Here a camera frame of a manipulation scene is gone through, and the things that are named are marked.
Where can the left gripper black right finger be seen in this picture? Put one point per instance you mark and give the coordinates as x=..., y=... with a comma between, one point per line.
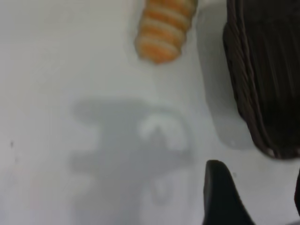
x=297, y=197

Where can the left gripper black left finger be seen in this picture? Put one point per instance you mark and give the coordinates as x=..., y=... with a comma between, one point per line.
x=220, y=199

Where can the dark brown woven basket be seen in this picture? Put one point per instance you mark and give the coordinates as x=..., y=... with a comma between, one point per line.
x=269, y=82

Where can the ridged orange bread roll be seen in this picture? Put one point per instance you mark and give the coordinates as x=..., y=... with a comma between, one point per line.
x=164, y=32

